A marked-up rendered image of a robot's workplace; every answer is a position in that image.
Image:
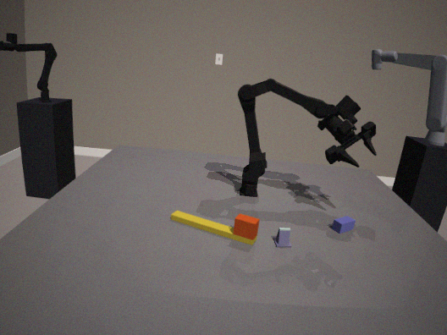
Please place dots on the yellow bar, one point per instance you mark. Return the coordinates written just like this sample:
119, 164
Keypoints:
245, 229

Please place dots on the small blue block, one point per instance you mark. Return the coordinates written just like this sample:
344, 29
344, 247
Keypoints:
343, 224

